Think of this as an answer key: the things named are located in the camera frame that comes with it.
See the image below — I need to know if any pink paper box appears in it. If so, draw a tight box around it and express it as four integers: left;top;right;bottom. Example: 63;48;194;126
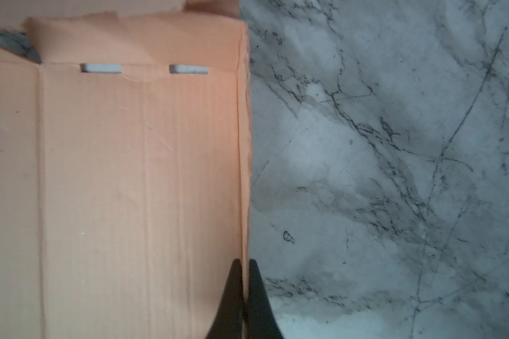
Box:
0;1;251;338

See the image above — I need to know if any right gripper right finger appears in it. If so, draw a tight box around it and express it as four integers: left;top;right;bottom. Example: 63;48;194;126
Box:
244;259;284;339

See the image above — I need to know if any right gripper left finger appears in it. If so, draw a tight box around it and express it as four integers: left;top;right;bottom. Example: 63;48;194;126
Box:
206;259;244;339

